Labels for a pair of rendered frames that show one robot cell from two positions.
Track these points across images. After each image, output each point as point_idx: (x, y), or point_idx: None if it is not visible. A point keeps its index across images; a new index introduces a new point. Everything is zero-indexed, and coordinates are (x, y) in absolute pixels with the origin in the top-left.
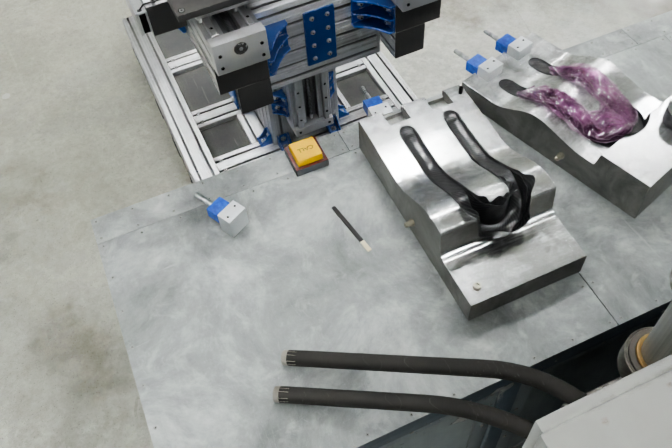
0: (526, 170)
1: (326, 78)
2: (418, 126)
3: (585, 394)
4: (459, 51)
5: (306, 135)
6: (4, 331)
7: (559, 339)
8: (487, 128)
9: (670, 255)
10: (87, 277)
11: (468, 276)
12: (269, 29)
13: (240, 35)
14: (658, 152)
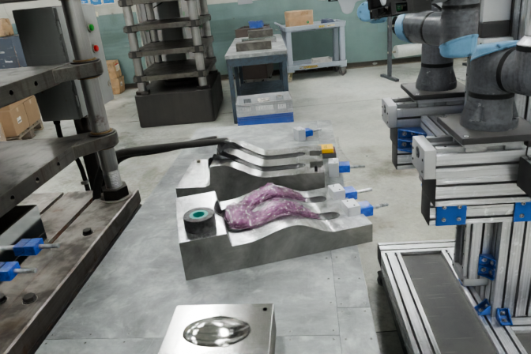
0: (229, 162)
1: (465, 237)
2: (300, 156)
3: (122, 150)
4: (367, 188)
5: (476, 295)
6: (386, 210)
7: (159, 190)
8: (280, 174)
9: (147, 232)
10: (408, 232)
11: (205, 161)
12: (418, 129)
13: (387, 102)
14: (191, 208)
